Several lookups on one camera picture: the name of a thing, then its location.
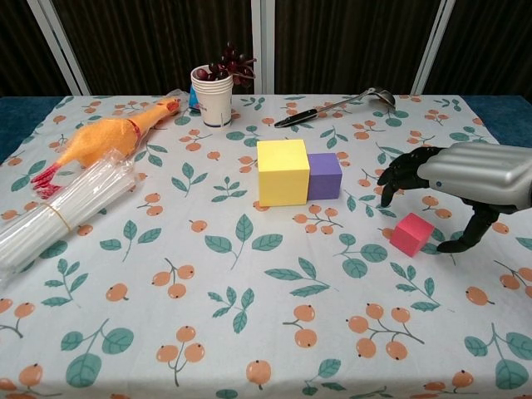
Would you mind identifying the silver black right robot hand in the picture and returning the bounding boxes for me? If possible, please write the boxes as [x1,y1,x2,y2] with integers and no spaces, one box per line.
[377,141,532,254]

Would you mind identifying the small pink foam cube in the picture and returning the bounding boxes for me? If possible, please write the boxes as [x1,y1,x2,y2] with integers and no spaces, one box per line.
[389,212,436,257]

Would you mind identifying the medium purple foam cube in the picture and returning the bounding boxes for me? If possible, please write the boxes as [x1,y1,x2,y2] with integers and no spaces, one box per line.
[306,152,344,201]

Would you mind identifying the large yellow foam cube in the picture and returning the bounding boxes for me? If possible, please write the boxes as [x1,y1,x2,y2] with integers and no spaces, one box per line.
[256,139,312,208]

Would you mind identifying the dark corrugated partition panel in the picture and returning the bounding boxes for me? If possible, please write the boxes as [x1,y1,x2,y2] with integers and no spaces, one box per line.
[273,0,441,95]
[426,0,532,96]
[0,0,71,97]
[52,0,255,96]

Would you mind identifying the floral fruit print tablecloth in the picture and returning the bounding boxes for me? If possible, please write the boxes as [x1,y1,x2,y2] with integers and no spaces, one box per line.
[0,94,532,399]

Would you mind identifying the bunch of dark grapes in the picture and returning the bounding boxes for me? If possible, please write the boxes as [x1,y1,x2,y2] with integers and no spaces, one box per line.
[195,40,258,87]

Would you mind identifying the stack of white paper cups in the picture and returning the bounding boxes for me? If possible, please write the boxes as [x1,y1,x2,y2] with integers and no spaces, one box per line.
[190,65,234,129]

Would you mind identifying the small blue packet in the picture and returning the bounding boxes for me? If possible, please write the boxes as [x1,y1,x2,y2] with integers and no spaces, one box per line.
[187,81,203,112]

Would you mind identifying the yellow rubber chicken toy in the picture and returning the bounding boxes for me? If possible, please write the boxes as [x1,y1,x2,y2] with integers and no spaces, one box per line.
[32,94,183,204]

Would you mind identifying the bundle of clear straws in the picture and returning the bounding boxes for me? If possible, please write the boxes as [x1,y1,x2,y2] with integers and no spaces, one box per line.
[0,150,145,288]

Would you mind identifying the white partition frame post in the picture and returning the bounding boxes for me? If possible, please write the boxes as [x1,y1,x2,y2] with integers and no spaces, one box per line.
[37,0,91,96]
[251,0,276,95]
[410,0,456,95]

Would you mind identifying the steel ladle with black handle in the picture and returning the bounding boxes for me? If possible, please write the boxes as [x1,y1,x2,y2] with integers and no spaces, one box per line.
[273,86,396,129]

